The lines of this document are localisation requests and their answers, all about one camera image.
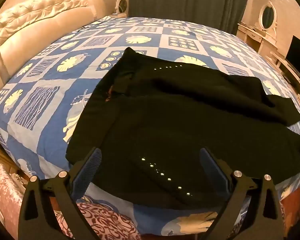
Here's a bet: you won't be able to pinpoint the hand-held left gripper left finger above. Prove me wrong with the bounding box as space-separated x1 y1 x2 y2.
18 147 102 240

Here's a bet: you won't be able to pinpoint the cream television stand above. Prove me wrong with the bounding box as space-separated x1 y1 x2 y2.
270 51 300 110

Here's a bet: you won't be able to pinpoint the oval white-framed mirror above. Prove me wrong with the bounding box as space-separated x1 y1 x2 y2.
259 0 277 32

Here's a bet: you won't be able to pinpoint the blue patterned bedspread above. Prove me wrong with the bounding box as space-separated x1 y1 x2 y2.
0 17 300 236

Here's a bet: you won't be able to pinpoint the black pants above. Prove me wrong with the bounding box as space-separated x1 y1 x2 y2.
65 47 300 210

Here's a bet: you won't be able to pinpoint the dark green curtain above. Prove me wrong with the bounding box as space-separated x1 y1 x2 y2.
128 0 255 36

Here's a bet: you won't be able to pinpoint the white round fan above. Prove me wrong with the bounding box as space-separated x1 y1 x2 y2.
114 0 128 14

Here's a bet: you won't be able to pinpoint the black television screen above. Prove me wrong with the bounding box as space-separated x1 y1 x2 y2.
286 35 300 74

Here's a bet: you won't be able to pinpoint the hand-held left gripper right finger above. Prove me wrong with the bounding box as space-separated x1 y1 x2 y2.
199 147 283 240

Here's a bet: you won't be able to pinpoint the pink patterned cloth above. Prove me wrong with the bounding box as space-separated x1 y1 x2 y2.
49 196 142 240

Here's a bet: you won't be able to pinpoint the cream dressing table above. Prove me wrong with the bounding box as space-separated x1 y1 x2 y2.
236 22 280 57

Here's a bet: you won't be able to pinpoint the pink velvet cushion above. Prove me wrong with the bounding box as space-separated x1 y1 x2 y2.
0 164 28 238

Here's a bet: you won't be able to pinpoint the cream tufted headboard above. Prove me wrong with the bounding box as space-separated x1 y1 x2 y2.
0 0 106 87

